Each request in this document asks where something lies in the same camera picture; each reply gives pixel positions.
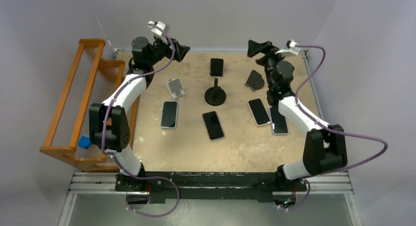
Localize black phone clear case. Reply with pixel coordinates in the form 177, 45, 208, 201
202, 111, 225, 141

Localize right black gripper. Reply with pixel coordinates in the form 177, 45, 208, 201
247, 40, 290, 90

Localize black aluminium base frame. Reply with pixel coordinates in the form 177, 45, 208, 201
58, 172, 362, 226

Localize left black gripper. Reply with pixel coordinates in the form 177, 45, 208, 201
147, 36, 189, 67

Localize blue cap bottle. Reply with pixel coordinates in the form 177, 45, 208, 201
78, 136, 92, 149

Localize black rectangular phone stand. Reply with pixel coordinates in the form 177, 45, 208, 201
210, 58, 224, 76

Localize light blue case phone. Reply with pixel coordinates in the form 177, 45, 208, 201
160, 101, 179, 129

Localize black brown disc phone stand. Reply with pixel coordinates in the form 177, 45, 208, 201
245, 70, 265, 91

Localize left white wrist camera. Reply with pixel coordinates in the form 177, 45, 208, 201
148, 21, 170, 36

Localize lavender case phone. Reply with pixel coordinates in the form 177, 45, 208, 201
269, 107, 289, 135

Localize silver folding phone stand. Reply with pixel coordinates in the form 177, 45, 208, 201
165, 78, 185, 99

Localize orange wooden rack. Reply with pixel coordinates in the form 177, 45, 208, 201
40, 38, 125, 172

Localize white edged black phone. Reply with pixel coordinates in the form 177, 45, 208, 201
248, 99, 270, 126

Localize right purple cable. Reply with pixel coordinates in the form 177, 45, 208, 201
278, 44, 389, 211

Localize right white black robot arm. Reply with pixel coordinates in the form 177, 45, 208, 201
247, 40, 347, 190

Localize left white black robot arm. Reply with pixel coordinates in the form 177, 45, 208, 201
89, 37, 191, 191

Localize black round base phone stand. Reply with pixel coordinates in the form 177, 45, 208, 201
204, 78, 226, 106

